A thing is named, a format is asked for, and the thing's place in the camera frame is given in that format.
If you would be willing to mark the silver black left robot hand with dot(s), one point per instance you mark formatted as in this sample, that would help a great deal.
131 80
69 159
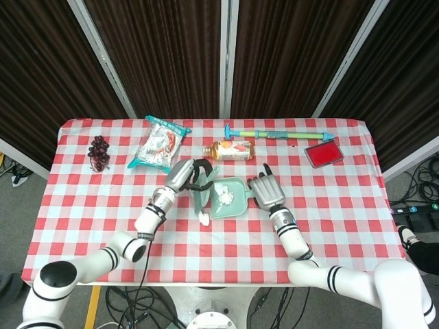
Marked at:
180 173

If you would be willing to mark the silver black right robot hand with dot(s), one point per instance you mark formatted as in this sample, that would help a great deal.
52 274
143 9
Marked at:
267 192

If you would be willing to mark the green plastic dustpan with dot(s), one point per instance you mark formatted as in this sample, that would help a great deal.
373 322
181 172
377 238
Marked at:
238 207

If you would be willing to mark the green hand broom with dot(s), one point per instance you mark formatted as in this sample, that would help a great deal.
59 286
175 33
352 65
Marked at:
202 200

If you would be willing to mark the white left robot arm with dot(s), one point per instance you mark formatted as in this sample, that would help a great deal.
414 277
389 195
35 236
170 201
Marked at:
103 257

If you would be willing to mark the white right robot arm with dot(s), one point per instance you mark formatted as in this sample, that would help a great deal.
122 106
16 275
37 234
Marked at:
291 236

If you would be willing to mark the teal clear snack bag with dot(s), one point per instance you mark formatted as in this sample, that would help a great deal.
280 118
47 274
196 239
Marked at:
157 147

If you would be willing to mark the tea bottle with label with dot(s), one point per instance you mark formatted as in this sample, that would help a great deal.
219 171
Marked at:
233 150

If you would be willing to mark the green blue toy water pump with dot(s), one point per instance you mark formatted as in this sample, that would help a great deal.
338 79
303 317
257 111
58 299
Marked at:
291 134

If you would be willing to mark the red ink pad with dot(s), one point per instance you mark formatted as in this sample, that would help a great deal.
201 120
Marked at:
324 154

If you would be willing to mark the red white checkered tablecloth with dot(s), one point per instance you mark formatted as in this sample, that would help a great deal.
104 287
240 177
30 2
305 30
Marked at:
219 253

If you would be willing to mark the dark purple grape bunch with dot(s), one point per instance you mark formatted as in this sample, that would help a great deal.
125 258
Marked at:
99 152

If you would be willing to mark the brown partition panel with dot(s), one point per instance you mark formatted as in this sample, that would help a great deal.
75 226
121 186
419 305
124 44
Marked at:
161 58
404 85
291 58
34 68

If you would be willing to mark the white black sneaker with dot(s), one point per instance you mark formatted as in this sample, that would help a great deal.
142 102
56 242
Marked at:
406 238

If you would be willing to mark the black power strip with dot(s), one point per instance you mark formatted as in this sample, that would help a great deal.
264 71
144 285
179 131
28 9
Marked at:
415 208

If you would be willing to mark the black trouser leg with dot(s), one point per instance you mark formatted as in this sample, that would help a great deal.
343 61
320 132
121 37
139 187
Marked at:
425 255

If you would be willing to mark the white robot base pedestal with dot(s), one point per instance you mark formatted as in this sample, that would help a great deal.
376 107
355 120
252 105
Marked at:
212 300

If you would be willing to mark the white partition post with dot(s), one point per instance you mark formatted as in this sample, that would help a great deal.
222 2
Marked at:
350 58
103 58
228 58

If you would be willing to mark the white partition base rail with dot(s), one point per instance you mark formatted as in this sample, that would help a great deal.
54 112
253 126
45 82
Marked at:
24 159
411 159

